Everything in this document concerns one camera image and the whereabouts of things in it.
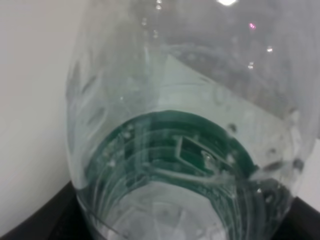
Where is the clear bottle with green label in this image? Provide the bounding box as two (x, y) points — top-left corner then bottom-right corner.
(66, 0), (320, 240)

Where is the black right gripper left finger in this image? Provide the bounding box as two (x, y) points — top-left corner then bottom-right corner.
(1, 182), (92, 240)

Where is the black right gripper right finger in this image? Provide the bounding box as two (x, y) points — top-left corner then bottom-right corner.
(277, 197), (320, 240)

